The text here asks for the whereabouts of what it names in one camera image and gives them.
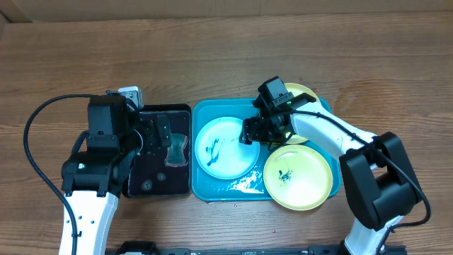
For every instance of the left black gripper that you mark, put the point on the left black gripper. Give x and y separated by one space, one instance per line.
151 127

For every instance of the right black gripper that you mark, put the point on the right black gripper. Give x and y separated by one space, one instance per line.
255 134

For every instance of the orange green sponge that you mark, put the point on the orange green sponge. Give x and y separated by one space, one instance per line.
175 153

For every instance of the yellow-green plate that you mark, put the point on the yellow-green plate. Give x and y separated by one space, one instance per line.
298 89
297 177

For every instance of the light blue plate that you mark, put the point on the light blue plate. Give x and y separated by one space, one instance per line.
219 152

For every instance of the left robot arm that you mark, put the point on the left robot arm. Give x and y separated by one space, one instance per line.
115 157

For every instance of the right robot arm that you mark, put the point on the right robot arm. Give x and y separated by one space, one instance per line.
380 184

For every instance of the black water tray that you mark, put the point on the black water tray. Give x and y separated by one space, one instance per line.
166 177

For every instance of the teal plastic tray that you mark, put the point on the teal plastic tray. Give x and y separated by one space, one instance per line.
251 185

